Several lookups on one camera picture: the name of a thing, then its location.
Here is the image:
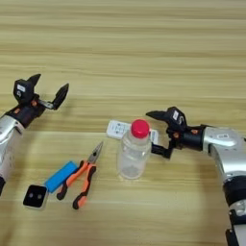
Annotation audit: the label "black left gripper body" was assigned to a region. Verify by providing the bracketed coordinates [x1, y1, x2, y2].
[4, 95, 47, 129]

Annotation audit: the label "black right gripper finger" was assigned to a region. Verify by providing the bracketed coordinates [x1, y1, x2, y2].
[151, 140, 176, 160]
[145, 110, 168, 122]

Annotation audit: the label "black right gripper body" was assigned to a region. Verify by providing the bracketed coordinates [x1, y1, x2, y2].
[166, 125, 206, 152]

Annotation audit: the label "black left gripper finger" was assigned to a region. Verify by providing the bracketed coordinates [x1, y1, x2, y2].
[28, 73, 42, 86]
[39, 83, 70, 111]

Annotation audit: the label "clear bottle with red cap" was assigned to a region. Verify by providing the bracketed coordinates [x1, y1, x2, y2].
[116, 118, 153, 181]

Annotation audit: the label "white remote control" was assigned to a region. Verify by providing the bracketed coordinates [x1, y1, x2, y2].
[106, 119, 160, 145]

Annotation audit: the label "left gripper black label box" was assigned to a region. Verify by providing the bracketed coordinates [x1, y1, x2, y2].
[12, 79, 37, 105]

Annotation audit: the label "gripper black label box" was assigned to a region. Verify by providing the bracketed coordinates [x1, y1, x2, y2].
[12, 79, 37, 105]
[165, 106, 187, 131]

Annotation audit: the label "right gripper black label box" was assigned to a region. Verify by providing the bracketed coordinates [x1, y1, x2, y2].
[165, 106, 187, 131]

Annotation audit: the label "blue rectangular block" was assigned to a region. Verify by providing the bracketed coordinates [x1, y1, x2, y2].
[43, 160, 79, 194]

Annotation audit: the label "orange black needle-nose pliers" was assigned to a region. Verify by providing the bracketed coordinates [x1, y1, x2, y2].
[56, 140, 105, 210]

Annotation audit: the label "small black square box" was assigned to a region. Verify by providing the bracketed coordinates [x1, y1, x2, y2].
[22, 184, 50, 210]

